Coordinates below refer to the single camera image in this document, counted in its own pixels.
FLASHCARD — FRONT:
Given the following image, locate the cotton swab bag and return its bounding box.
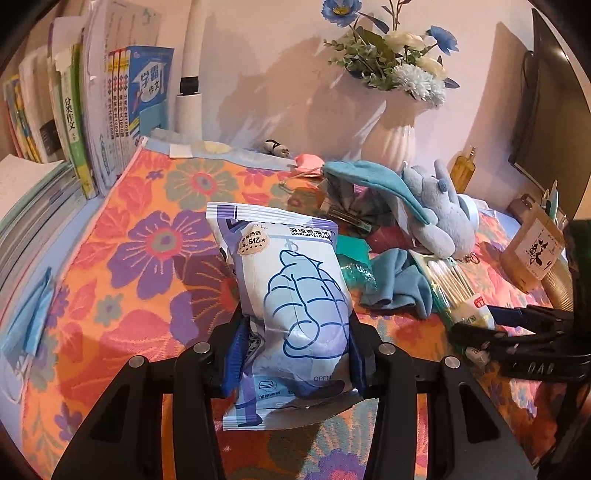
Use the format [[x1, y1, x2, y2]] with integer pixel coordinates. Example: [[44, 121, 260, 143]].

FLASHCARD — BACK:
[[409, 250, 496, 332]]

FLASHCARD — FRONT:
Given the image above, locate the brown paper box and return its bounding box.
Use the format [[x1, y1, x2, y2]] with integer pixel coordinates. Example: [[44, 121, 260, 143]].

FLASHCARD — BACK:
[[500, 204, 565, 294]]

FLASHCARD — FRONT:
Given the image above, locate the light blue plush toy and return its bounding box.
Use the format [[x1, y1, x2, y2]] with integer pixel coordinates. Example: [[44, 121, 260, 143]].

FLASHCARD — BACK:
[[402, 160, 476, 260]]

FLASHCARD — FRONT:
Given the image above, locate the blue folded sock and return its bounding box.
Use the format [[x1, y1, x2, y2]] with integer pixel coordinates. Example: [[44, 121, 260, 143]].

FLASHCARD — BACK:
[[361, 248, 433, 319]]

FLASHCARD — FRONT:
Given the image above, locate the blue face mask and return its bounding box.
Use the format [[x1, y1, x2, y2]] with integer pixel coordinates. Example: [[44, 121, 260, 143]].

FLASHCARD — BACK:
[[1, 267, 55, 369]]

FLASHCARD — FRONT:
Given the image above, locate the amber glass bottle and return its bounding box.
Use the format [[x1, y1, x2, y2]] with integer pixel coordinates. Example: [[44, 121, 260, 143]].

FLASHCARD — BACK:
[[450, 147, 476, 194]]

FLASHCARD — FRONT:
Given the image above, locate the green mesh pouch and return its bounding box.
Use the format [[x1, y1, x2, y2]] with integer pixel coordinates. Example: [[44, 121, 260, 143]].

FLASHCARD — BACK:
[[335, 235, 377, 293]]

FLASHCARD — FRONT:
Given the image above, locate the floral orange tablecloth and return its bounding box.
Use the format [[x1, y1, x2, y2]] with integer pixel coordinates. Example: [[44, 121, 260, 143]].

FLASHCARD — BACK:
[[21, 150, 560, 479]]

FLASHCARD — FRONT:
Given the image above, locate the black monitor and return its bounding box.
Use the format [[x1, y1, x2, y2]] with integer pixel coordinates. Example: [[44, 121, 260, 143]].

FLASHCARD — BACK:
[[509, 10, 590, 219]]

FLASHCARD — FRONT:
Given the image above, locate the teal plush cloth piece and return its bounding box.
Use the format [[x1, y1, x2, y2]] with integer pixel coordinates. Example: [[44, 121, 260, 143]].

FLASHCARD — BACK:
[[322, 160, 437, 226]]

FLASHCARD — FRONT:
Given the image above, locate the white ribbed vase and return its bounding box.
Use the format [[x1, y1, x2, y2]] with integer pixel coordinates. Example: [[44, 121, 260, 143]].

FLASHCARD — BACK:
[[361, 90, 431, 173]]

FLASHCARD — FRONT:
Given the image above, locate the stack of books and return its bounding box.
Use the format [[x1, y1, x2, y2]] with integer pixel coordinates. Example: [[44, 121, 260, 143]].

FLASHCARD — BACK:
[[1, 154, 86, 321]]

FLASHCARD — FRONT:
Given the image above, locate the pink small cloth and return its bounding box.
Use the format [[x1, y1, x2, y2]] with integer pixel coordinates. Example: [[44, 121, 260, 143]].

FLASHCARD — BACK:
[[291, 153, 325, 178]]

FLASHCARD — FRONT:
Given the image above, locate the small panda figure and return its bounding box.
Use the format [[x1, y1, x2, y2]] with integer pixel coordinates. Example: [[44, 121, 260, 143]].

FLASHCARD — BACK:
[[263, 139, 290, 158]]

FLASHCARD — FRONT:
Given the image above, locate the green spine book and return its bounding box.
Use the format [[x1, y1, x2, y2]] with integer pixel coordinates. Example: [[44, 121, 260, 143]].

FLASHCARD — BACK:
[[56, 43, 98, 199]]

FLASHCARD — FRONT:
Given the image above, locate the blue cover textbook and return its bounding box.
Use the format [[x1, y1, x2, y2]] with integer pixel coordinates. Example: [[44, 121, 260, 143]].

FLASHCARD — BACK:
[[127, 46, 174, 146]]

